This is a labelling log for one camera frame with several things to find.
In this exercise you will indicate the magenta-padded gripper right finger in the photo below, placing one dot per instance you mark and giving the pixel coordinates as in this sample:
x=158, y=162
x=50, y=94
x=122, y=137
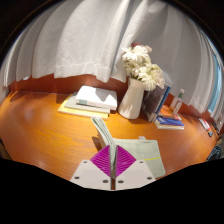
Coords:
x=136, y=173

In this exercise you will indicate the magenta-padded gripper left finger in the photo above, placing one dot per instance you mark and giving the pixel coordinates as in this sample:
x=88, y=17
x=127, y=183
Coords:
x=90, y=173

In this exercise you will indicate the pale green towel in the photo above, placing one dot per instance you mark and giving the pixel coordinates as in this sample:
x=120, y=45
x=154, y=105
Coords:
x=140, y=150

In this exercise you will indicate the blue flat book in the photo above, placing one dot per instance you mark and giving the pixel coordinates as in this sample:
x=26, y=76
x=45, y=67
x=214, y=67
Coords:
x=169, y=122

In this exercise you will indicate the yellow book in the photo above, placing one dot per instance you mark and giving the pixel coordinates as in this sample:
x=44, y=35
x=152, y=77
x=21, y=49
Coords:
x=80, y=112

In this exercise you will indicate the orange book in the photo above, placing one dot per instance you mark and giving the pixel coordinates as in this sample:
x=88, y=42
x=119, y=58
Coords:
x=166, y=110

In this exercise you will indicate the white ceramic vase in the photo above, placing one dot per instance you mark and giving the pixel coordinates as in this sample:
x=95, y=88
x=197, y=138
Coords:
x=131, y=100

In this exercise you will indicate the dark grey upright book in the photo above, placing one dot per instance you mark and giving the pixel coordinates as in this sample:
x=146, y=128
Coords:
x=152, y=100

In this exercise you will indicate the blue upright book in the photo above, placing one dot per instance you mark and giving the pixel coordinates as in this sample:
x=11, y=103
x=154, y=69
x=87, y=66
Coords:
x=164, y=98

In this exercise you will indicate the clear plastic bottle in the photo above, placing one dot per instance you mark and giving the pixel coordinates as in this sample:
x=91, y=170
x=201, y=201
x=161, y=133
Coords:
x=176, y=103

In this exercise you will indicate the black bag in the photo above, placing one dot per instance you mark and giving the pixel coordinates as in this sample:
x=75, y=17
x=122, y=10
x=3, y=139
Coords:
x=216, y=153

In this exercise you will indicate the small dark object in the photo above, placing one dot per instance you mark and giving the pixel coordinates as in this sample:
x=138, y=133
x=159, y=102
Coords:
x=210, y=133

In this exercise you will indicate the red and white booklet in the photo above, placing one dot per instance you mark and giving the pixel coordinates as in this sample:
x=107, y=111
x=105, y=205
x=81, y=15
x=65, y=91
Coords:
x=204, y=124

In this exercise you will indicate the tan chair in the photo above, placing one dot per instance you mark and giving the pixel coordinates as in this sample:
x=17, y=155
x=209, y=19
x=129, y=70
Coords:
x=4, y=151

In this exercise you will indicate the white flower bouquet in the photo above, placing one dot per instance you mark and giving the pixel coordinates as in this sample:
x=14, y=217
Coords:
x=143, y=66

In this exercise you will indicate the window pane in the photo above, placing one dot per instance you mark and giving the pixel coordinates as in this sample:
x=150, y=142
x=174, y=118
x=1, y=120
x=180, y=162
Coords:
x=215, y=83

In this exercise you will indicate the white curtain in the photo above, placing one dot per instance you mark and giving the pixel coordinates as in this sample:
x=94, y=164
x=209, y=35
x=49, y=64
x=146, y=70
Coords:
x=83, y=36

